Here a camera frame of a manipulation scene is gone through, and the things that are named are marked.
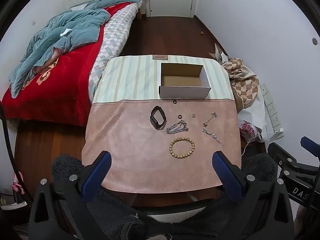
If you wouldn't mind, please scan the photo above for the red patterned small pouch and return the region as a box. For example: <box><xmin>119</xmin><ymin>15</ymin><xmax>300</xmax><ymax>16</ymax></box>
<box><xmin>239</xmin><ymin>120</ymin><xmax>258</xmax><ymax>142</ymax></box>

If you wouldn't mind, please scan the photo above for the red bed blanket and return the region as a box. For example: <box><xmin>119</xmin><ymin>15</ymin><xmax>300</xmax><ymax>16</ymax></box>
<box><xmin>1</xmin><ymin>2</ymin><xmax>133</xmax><ymax>127</ymax></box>

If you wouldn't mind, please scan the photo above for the white tag on quilt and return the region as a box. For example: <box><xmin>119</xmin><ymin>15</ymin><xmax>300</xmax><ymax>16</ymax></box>
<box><xmin>60</xmin><ymin>28</ymin><xmax>72</xmax><ymax>37</ymax></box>

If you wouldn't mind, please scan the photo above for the silver dangling chain ornament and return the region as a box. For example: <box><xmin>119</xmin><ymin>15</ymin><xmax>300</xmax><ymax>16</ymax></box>
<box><xmin>202</xmin><ymin>128</ymin><xmax>224</xmax><ymax>146</ymax></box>

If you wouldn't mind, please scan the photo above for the silver chain necklace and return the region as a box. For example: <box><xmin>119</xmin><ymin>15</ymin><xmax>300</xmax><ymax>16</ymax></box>
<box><xmin>165</xmin><ymin>119</ymin><xmax>189</xmax><ymax>135</ymax></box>

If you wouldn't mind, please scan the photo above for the white charger cable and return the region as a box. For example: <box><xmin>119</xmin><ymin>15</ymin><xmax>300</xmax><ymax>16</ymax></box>
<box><xmin>241</xmin><ymin>127</ymin><xmax>284</xmax><ymax>156</ymax></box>

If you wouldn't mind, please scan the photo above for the wooden bead bracelet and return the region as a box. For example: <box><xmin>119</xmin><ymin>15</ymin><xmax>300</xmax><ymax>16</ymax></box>
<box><xmin>169</xmin><ymin>136</ymin><xmax>196</xmax><ymax>159</ymax></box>

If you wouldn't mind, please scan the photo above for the teal blue quilt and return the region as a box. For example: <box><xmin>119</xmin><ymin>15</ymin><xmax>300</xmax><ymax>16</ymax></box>
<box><xmin>9</xmin><ymin>0</ymin><xmax>141</xmax><ymax>98</ymax></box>

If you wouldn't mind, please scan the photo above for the white power strip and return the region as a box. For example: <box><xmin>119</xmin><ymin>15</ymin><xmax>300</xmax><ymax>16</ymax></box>
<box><xmin>260</xmin><ymin>83</ymin><xmax>284</xmax><ymax>140</ymax></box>

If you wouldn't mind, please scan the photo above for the black smart watch band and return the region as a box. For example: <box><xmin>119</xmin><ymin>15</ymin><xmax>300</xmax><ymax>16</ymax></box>
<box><xmin>150</xmin><ymin>106</ymin><xmax>167</xmax><ymax>130</ymax></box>

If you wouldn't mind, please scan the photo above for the pink slipper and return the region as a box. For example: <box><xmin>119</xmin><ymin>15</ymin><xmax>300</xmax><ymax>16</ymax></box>
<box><xmin>11</xmin><ymin>175</ymin><xmax>25</xmax><ymax>195</ymax></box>

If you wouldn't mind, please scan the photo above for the pink and striped table cloth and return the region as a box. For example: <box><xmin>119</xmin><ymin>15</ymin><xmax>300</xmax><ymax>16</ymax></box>
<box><xmin>81</xmin><ymin>55</ymin><xmax>241</xmax><ymax>194</ymax></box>

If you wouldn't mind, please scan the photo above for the white cardboard box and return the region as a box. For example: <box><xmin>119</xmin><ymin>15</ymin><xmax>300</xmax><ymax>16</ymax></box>
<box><xmin>159</xmin><ymin>63</ymin><xmax>211</xmax><ymax>99</ymax></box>

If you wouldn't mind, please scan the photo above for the black cable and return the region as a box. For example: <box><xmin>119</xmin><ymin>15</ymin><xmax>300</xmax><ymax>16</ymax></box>
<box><xmin>0</xmin><ymin>100</ymin><xmax>33</xmax><ymax>205</ymax></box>

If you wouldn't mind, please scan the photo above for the checkered pink grey bedsheet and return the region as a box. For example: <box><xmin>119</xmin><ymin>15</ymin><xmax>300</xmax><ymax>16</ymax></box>
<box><xmin>88</xmin><ymin>1</ymin><xmax>143</xmax><ymax>101</ymax></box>

